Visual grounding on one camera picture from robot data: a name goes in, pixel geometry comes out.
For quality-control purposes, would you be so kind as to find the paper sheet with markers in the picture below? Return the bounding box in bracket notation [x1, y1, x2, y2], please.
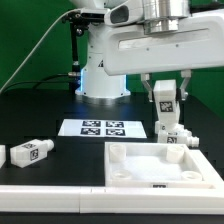
[58, 119, 146, 138]

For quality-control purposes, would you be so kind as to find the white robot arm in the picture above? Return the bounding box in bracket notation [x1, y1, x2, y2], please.
[70, 0, 224, 98]

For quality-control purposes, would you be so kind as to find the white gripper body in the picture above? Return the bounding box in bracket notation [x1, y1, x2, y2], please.
[103, 3, 224, 75]

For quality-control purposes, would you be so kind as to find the white block left edge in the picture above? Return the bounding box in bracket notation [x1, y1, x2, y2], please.
[0, 145, 6, 168]

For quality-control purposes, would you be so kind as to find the grey camera cable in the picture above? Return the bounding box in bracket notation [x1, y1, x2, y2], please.
[0, 7, 81, 94]

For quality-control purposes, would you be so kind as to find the white L-shaped fence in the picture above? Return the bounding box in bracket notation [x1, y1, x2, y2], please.
[0, 148, 224, 215]

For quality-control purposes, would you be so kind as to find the black cable on table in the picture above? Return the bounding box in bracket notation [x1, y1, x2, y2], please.
[0, 73, 81, 96]

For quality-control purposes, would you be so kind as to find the black camera stand pole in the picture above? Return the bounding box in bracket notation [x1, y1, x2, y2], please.
[70, 22, 81, 91]

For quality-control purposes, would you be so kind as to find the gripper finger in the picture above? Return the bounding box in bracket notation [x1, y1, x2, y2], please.
[180, 70, 192, 101]
[140, 73, 153, 102]

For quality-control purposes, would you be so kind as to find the white square table top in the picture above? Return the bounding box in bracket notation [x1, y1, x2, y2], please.
[104, 142, 215, 189]

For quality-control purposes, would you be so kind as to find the black camera on stand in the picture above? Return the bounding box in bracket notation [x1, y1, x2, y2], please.
[62, 8, 108, 23]

